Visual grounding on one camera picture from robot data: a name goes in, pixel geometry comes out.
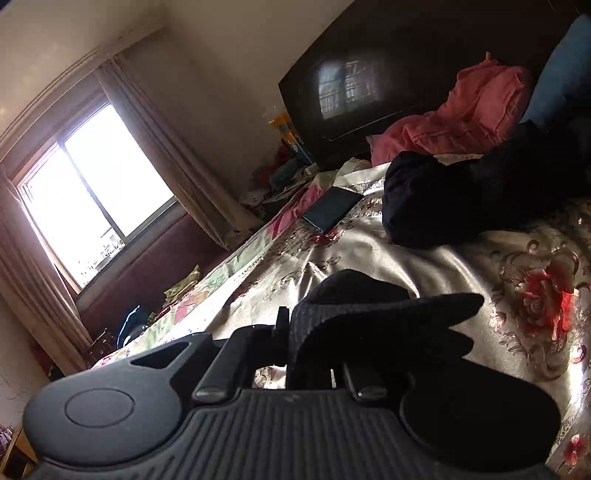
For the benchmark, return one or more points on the dark ornate rack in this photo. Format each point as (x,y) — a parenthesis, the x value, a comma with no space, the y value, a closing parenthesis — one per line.
(99,346)

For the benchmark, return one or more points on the yellow toy packet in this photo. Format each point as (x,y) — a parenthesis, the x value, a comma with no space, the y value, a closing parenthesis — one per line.
(288,134)

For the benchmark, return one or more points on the window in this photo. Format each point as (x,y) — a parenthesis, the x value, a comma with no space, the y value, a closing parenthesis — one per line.
(92,194)

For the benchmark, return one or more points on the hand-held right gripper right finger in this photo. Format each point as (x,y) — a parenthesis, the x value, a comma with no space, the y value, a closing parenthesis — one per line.
(365,386)

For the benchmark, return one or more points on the dark grey plaid pants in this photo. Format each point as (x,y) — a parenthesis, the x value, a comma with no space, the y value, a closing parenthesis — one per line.
(369,314)

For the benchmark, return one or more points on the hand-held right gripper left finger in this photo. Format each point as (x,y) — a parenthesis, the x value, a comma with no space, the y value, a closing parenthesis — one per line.
(281,334)

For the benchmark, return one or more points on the wooden desk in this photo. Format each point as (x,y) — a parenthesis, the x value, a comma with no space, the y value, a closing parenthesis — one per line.
(18,454)

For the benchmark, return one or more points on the pink pillow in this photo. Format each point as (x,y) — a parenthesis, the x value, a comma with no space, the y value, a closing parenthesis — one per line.
(466,110)

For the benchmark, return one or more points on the blue cloth item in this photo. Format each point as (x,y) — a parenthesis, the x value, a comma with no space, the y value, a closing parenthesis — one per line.
(131,325)

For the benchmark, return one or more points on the maroon padded window panel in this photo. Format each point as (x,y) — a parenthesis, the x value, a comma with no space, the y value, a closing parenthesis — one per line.
(152,272)

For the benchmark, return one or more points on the beige curtain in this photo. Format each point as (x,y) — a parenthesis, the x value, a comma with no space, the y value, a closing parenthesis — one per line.
(32,286)
(175,157)

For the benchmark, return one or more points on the yellow-green cloth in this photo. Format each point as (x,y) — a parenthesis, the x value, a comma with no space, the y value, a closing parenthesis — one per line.
(182,286)

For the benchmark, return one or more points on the blue fabric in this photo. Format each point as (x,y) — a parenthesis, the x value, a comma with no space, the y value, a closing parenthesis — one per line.
(563,69)

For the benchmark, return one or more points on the black smartphone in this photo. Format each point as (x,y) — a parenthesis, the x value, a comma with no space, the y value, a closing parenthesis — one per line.
(332,210)

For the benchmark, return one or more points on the black garment heap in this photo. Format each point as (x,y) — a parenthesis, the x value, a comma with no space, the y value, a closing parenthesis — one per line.
(443,203)

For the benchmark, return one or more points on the dark wooden headboard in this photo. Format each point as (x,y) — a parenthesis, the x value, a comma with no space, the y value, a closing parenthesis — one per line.
(415,46)

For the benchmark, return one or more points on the pile of colourful clothes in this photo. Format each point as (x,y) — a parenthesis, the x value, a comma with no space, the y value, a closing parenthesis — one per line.
(281,177)

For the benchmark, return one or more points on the floral satin bedspread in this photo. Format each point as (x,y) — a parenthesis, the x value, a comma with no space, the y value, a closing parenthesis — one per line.
(415,272)

